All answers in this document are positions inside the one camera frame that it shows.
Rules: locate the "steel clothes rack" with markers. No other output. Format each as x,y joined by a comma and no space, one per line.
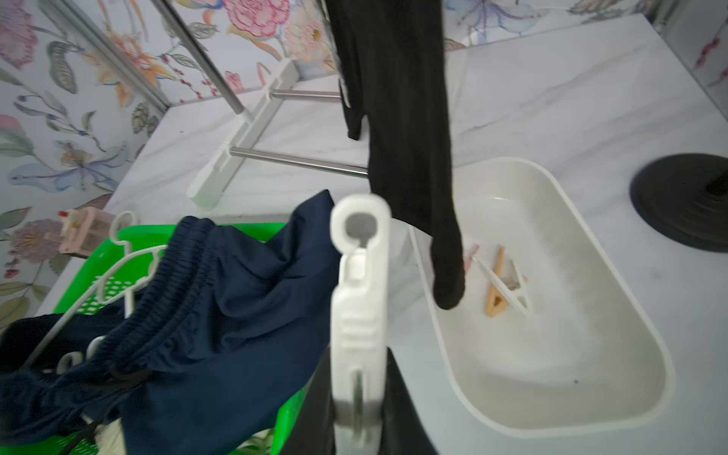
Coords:
212,180

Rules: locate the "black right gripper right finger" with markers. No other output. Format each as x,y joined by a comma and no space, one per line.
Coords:
402,430

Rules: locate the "pink clothespin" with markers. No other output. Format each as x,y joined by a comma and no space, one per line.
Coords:
470,256

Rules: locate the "green plastic basket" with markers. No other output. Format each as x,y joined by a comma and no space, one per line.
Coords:
105,256

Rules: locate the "black shorts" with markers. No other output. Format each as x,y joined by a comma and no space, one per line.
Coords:
392,67

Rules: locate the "white tray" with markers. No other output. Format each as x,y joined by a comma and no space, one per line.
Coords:
547,340

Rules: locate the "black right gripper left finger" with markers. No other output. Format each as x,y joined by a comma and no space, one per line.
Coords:
313,433

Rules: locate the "tan wooden clothespin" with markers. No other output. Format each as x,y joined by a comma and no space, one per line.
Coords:
496,290

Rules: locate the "white hanger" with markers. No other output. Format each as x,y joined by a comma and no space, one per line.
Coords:
99,287

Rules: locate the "navy blue shorts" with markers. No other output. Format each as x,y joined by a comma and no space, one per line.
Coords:
228,329

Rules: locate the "pink small toy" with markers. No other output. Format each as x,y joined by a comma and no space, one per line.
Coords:
84,230

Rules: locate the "beige shorts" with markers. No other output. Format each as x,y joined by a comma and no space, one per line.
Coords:
109,440

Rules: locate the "blue toy microphone on stand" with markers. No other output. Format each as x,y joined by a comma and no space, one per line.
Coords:
684,197

